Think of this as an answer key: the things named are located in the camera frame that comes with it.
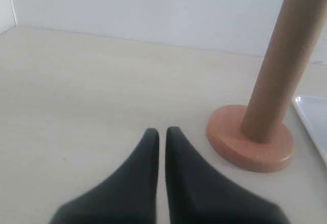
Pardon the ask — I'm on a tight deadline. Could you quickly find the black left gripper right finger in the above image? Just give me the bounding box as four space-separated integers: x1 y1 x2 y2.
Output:
165 127 286 223

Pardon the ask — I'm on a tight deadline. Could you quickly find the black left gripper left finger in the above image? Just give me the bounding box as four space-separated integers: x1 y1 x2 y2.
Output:
50 128 159 223

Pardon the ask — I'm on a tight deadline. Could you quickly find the brown cardboard tube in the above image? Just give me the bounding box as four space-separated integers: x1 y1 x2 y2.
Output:
241 0 326 143

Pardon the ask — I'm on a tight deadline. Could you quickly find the wooden paper towel holder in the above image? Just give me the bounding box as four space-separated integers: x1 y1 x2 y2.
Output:
206 105 294 173

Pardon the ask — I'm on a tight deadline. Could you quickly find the white plastic tray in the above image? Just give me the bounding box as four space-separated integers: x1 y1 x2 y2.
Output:
293 96 327 164

